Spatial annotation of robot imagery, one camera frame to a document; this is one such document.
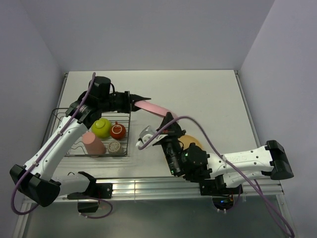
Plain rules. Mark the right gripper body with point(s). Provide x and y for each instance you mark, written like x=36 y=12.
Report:
x=172 y=147

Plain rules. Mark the orange mug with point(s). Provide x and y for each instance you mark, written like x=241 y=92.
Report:
x=117 y=131

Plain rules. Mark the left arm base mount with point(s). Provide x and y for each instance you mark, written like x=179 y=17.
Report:
x=98 y=192

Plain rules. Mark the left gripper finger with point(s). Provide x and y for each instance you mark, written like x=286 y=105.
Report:
x=134 y=108
x=135 y=97

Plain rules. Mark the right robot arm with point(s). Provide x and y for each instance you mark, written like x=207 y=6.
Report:
x=226 y=173

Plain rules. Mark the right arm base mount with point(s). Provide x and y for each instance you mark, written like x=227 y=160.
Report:
x=223 y=199

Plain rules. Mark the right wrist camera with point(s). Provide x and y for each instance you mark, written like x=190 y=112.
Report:
x=148 y=137

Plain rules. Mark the metal wire dish rack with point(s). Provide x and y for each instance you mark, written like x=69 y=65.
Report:
x=78 y=149

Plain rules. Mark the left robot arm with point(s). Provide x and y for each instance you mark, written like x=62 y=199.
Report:
x=35 y=178

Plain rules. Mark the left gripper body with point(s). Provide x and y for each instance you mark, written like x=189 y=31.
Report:
x=120 y=102

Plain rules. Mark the yellow plate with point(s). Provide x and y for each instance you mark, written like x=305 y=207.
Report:
x=186 y=140

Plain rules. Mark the small speckled grey cup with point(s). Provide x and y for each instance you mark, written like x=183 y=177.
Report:
x=115 y=147

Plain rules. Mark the pink plate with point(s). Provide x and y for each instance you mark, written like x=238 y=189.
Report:
x=154 y=109

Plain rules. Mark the green bowl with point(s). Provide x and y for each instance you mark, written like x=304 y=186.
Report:
x=101 y=128

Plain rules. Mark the pink cup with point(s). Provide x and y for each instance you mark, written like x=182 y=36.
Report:
x=93 y=144

